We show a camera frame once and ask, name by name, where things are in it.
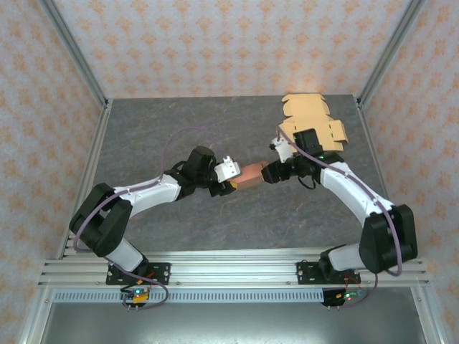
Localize pink paper box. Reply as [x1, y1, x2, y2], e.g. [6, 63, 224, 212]
[235, 161, 268, 191]

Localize yellow paper box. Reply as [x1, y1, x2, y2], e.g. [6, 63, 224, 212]
[280, 92, 349, 153]

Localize grey metal sheet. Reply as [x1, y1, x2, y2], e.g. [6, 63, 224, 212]
[39, 300, 427, 344]

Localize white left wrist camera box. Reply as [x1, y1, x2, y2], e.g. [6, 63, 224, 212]
[214, 156, 242, 182]

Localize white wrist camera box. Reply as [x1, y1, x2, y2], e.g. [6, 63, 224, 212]
[269, 138, 297, 164]
[214, 156, 242, 182]

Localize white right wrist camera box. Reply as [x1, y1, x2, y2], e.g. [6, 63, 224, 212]
[269, 138, 297, 164]

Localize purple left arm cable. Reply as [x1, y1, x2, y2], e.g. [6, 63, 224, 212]
[72, 128, 223, 310]

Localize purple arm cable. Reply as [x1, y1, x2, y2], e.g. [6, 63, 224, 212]
[72, 128, 223, 310]
[275, 125, 403, 310]

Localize aluminium table side rail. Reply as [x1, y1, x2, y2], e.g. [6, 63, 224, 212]
[356, 98, 408, 257]
[55, 100, 114, 259]

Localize aluminium frame cross beam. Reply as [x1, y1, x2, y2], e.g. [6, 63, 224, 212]
[37, 250, 430, 287]

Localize slotted grey cable duct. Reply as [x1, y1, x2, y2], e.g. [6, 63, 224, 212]
[53, 289, 326, 304]

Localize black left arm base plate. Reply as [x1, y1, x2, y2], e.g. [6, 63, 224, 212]
[105, 262, 171, 286]

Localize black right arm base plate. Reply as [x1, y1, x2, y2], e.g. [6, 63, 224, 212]
[296, 261, 361, 286]

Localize aluminium frame post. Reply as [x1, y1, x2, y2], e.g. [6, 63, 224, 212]
[39, 0, 110, 108]
[356, 0, 426, 108]

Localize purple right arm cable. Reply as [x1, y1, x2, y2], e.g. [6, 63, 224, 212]
[275, 125, 403, 310]

